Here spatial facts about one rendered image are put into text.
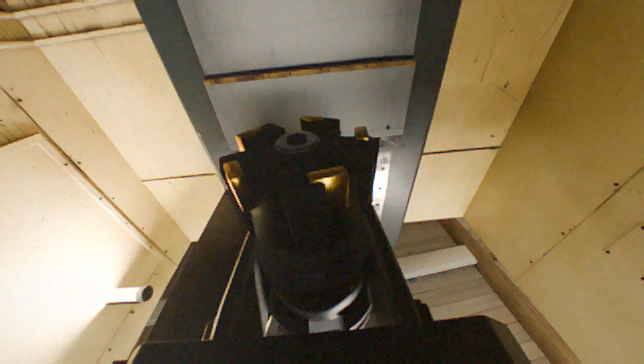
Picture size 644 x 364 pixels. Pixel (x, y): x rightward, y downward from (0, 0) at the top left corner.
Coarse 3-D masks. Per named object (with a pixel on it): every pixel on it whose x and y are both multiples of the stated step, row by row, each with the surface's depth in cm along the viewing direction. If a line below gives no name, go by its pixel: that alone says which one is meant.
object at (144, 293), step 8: (128, 288) 76; (136, 288) 75; (144, 288) 74; (152, 288) 77; (88, 296) 73; (96, 296) 73; (104, 296) 73; (112, 296) 73; (120, 296) 73; (128, 296) 73; (136, 296) 72; (144, 296) 73; (104, 304) 78; (112, 304) 78
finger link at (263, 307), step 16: (256, 240) 9; (240, 256) 8; (256, 256) 8; (240, 272) 7; (256, 272) 8; (240, 288) 7; (256, 288) 8; (224, 304) 6; (240, 304) 6; (256, 304) 8; (224, 320) 6; (240, 320) 6; (256, 320) 7; (208, 336) 6; (224, 336) 6; (240, 336) 6; (256, 336) 7
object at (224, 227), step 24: (216, 216) 53; (240, 216) 53; (216, 240) 47; (240, 240) 46; (192, 264) 42; (216, 264) 41; (192, 288) 37; (216, 288) 37; (168, 312) 34; (192, 312) 34; (216, 312) 34; (168, 336) 31; (192, 336) 31
